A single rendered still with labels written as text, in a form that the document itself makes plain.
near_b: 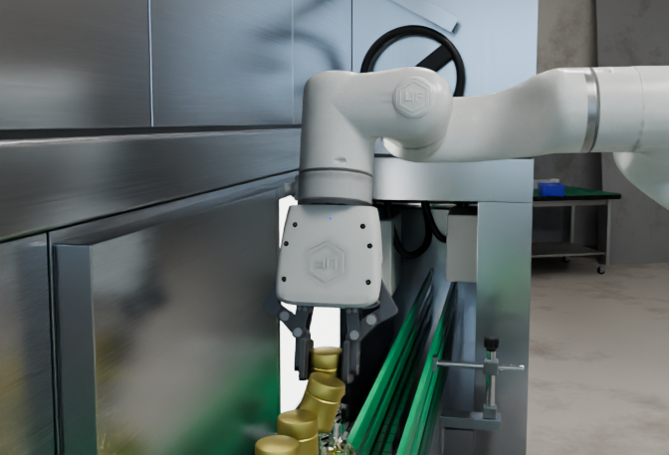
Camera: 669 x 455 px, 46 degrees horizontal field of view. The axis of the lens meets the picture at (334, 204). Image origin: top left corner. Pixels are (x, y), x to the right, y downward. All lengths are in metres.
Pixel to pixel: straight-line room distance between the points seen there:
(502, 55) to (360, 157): 0.92
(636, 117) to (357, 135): 0.26
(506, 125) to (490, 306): 0.88
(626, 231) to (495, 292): 6.66
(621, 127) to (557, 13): 7.62
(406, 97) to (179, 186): 0.23
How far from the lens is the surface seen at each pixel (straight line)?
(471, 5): 1.67
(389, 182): 1.68
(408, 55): 1.67
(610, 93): 0.80
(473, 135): 0.87
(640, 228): 8.41
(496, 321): 1.71
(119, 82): 0.69
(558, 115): 0.79
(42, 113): 0.59
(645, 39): 8.64
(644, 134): 0.82
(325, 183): 0.77
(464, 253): 1.78
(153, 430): 0.71
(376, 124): 0.77
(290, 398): 1.16
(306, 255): 0.77
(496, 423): 1.54
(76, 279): 0.60
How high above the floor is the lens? 1.41
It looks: 6 degrees down
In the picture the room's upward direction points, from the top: straight up
